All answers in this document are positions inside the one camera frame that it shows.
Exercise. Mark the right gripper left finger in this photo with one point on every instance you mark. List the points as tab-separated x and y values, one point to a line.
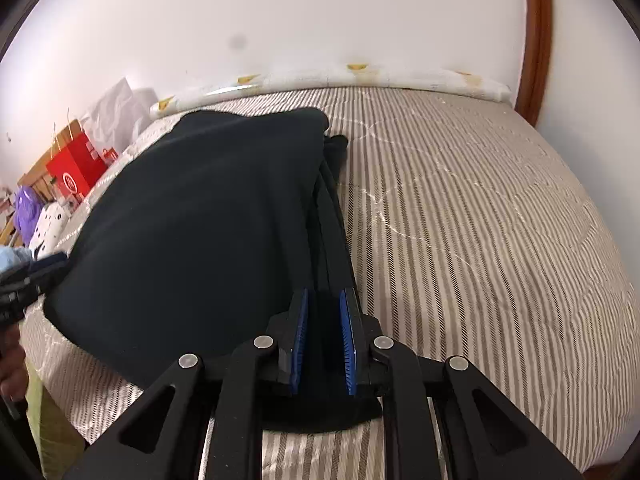
200	419

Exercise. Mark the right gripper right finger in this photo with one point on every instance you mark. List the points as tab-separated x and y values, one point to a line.
442	419

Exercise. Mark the black sweatshirt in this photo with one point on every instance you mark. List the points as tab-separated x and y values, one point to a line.
202	239

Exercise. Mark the person left hand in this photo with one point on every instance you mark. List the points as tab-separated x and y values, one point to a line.
13	374

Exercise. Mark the light blue cloth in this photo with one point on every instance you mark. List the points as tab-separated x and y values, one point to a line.
10	257

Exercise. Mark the purple plush toy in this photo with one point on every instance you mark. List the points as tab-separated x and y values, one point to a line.
27	209

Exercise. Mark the green bed sheet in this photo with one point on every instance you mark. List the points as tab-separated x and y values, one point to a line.
58	443

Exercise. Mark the wooden headboard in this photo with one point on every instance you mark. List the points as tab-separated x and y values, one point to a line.
40	181

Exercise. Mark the red paper shopping bag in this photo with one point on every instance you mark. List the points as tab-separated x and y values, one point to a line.
74	163

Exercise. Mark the white plastic shopping bag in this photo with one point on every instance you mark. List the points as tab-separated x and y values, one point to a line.
117	118

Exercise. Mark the striped quilted mattress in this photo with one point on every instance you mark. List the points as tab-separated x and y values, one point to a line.
469	235

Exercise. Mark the white yellow rolled bolster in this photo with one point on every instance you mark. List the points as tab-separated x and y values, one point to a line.
361	75

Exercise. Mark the brown wooden door frame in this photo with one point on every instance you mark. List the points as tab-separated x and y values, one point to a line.
536	59

